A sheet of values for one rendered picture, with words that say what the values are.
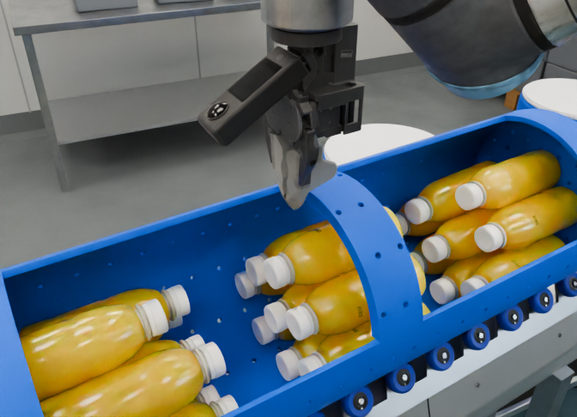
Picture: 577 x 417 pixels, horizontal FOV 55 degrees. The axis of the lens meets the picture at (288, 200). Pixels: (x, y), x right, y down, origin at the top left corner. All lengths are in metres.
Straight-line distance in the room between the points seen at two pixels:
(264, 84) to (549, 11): 0.25
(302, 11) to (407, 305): 0.34
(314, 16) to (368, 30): 4.09
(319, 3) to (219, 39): 3.57
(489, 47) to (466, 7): 0.04
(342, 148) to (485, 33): 0.78
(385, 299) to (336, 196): 0.13
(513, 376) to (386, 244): 0.44
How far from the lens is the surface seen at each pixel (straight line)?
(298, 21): 0.53
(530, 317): 1.01
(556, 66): 4.07
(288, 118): 0.58
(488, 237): 0.86
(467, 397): 0.95
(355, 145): 1.22
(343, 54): 0.59
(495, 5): 0.46
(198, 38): 4.04
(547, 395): 1.42
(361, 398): 0.78
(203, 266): 0.82
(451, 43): 0.46
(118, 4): 3.09
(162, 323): 0.63
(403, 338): 0.68
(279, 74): 0.55
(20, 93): 3.97
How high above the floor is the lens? 1.58
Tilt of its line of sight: 32 degrees down
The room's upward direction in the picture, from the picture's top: straight up
